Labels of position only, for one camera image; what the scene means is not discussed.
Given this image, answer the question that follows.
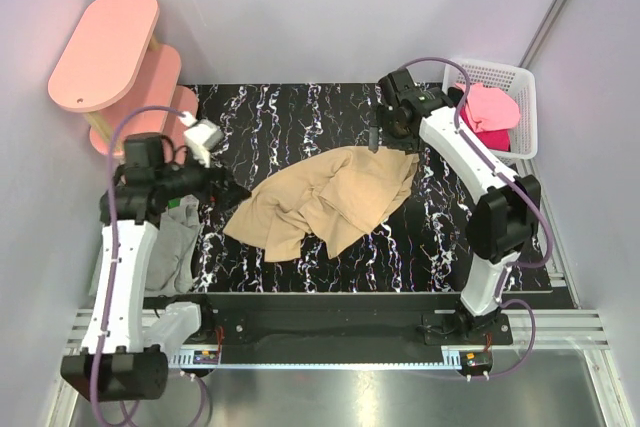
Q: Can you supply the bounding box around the magenta t shirt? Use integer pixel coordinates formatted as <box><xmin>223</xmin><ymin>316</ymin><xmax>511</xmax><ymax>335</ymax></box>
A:
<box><xmin>461</xmin><ymin>109</ymin><xmax>510</xmax><ymax>152</ymax></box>

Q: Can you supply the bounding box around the pink t shirt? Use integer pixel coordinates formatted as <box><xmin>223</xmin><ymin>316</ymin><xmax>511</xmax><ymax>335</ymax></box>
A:
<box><xmin>464</xmin><ymin>83</ymin><xmax>521</xmax><ymax>131</ymax></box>

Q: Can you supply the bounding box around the aluminium rail frame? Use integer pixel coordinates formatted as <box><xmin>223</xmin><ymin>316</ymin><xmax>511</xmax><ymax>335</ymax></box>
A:
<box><xmin>48</xmin><ymin>270</ymin><xmax>639</xmax><ymax>426</ymax></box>

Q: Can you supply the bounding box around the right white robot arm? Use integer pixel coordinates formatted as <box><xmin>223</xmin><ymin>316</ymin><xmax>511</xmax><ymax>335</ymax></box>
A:
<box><xmin>369</xmin><ymin>68</ymin><xmax>541</xmax><ymax>344</ymax></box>

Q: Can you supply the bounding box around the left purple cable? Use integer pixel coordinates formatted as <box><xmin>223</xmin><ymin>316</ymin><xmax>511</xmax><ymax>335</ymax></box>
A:
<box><xmin>87</xmin><ymin>105</ymin><xmax>215</xmax><ymax>423</ymax></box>

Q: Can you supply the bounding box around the white plastic basket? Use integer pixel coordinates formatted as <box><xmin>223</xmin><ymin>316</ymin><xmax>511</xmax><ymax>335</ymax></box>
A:
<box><xmin>442</xmin><ymin>59</ymin><xmax>538</xmax><ymax>165</ymax></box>

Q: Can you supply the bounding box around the green board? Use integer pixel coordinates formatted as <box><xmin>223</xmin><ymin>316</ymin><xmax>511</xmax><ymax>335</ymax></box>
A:
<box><xmin>168</xmin><ymin>198</ymin><xmax>181</xmax><ymax>209</ymax></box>

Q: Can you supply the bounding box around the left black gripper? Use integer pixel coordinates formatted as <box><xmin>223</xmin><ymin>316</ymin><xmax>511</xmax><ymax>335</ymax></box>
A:
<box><xmin>156</xmin><ymin>144</ymin><xmax>250</xmax><ymax>211</ymax></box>

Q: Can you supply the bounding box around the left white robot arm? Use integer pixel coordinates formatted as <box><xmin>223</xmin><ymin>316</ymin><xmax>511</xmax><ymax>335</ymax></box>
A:
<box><xmin>60</xmin><ymin>125</ymin><xmax>250</xmax><ymax>403</ymax></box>

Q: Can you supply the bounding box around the beige t shirt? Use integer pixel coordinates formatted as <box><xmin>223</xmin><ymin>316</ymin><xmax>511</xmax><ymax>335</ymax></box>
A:
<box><xmin>223</xmin><ymin>146</ymin><xmax>419</xmax><ymax>263</ymax></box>

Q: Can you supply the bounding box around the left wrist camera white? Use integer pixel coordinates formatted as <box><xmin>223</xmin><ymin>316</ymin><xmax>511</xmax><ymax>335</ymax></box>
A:
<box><xmin>184</xmin><ymin>120</ymin><xmax>224</xmax><ymax>168</ymax></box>

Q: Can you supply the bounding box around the pink tiered shelf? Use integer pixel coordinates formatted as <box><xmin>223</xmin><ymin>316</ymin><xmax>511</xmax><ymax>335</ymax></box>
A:
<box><xmin>48</xmin><ymin>0</ymin><xmax>198</xmax><ymax>155</ymax></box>

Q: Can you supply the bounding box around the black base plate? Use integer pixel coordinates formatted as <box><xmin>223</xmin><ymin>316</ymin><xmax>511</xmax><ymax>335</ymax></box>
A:
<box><xmin>138</xmin><ymin>290</ymin><xmax>516</xmax><ymax>366</ymax></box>

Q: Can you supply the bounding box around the grey folded t shirt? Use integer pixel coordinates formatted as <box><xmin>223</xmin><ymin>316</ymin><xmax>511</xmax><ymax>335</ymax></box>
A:
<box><xmin>89</xmin><ymin>199</ymin><xmax>204</xmax><ymax>295</ymax></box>

